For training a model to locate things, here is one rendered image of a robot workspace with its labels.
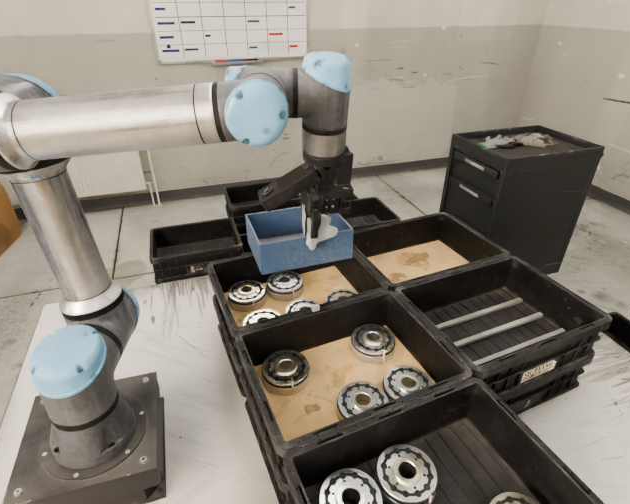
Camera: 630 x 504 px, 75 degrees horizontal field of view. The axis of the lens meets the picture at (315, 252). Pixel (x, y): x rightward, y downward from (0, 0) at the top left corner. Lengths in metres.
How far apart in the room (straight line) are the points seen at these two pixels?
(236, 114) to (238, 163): 3.35
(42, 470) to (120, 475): 0.14
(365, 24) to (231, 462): 3.55
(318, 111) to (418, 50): 3.60
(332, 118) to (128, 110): 0.29
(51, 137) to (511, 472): 0.88
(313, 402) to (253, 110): 0.61
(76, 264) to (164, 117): 0.39
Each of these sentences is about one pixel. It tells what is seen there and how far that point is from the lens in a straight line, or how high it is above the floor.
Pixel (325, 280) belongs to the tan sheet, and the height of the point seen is 0.83.
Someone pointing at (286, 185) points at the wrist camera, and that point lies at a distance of 0.74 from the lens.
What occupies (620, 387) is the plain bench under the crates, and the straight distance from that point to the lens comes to 1.35.
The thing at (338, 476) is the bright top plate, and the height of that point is 0.86.
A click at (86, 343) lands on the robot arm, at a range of 0.84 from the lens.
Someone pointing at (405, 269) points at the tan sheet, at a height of 0.83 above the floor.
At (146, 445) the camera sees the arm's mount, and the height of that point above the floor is 0.80.
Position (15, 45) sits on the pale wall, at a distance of 3.76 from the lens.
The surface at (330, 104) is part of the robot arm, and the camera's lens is 0.67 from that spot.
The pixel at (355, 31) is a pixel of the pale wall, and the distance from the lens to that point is 3.95.
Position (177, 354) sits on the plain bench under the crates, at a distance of 1.24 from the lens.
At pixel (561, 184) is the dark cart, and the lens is 2.51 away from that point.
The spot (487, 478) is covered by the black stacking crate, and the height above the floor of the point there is 0.83.
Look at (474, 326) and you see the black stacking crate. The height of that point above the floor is 0.83.
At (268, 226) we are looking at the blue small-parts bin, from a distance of 0.96.
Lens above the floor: 1.54
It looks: 32 degrees down
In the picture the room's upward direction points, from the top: straight up
